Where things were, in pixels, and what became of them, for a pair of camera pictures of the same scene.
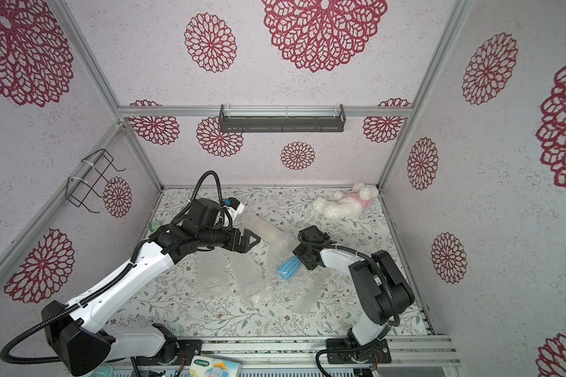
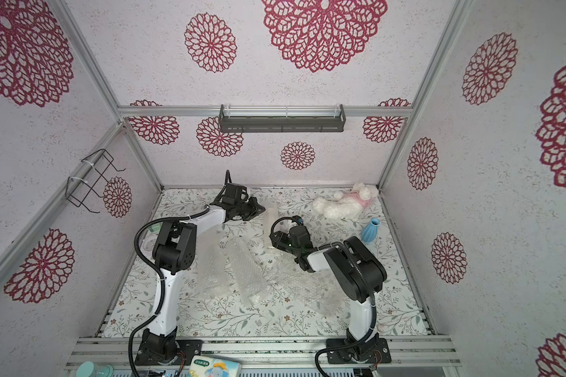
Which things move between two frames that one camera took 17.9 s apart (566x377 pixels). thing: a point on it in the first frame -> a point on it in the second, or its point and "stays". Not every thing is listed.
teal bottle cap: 103,371 stays
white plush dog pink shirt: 348,205 stays
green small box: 154,225 stays
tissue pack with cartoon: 205,366 stays
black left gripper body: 219,237 -> 248,210
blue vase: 289,267 -> 369,233
